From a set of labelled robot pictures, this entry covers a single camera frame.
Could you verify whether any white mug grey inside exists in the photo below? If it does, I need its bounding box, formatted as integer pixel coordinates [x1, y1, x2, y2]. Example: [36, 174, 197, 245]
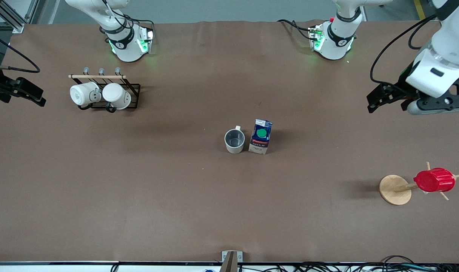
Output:
[224, 126, 245, 154]

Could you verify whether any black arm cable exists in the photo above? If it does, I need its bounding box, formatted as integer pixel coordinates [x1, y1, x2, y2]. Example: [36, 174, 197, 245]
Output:
[0, 30, 41, 74]
[370, 14, 439, 89]

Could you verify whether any black left base cable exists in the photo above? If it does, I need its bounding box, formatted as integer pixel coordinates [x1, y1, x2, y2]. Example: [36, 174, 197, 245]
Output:
[277, 19, 314, 40]

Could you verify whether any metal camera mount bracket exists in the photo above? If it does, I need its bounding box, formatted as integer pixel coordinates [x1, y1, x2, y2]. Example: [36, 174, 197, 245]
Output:
[219, 250, 243, 272]

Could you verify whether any black cable tangle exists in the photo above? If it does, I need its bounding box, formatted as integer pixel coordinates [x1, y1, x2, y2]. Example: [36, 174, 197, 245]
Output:
[238, 255, 459, 272]

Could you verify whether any black base cable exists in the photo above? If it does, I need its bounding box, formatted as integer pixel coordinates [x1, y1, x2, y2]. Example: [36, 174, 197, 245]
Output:
[277, 19, 314, 40]
[122, 14, 156, 33]

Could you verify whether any aluminium frame profile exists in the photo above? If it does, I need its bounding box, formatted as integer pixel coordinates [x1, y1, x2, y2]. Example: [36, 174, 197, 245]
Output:
[0, 0, 40, 33]

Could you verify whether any black right base cable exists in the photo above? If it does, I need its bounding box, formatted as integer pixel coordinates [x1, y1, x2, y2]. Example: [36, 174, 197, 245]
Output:
[122, 14, 156, 33]

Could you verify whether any brown table cover mat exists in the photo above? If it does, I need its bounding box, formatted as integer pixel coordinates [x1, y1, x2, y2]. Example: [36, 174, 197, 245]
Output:
[0, 20, 459, 264]

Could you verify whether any red plastic cup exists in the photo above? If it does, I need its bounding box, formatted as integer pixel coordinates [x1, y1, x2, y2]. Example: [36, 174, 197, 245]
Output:
[413, 168, 456, 193]

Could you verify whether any wooden mug tree stand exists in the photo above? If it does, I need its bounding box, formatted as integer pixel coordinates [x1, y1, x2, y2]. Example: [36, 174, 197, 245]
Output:
[379, 162, 459, 206]

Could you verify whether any blue white milk carton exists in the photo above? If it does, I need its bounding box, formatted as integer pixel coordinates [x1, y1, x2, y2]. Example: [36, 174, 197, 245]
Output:
[248, 119, 273, 155]

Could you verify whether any white mug hanging on rack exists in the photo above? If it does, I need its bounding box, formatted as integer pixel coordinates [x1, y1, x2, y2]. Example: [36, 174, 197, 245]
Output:
[102, 83, 132, 110]
[70, 82, 102, 107]

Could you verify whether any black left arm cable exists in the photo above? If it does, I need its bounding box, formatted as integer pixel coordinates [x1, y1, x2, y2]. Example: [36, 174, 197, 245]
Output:
[370, 14, 439, 89]

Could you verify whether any black wire mug rack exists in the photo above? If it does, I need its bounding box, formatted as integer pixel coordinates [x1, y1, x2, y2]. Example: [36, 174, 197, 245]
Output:
[68, 67, 141, 113]

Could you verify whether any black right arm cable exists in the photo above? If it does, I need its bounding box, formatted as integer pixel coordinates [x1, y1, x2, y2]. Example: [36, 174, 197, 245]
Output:
[0, 30, 41, 74]

